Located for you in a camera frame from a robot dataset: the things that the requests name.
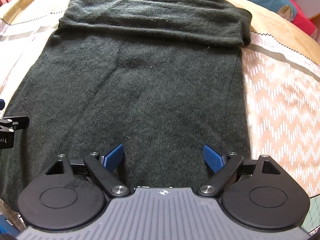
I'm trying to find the red bed sheet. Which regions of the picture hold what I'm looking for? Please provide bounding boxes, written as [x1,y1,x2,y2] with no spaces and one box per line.
[290,0,319,39]

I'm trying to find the dark green knitted sweater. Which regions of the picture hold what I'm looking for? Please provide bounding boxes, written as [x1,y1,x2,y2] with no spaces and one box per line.
[1,0,252,210]

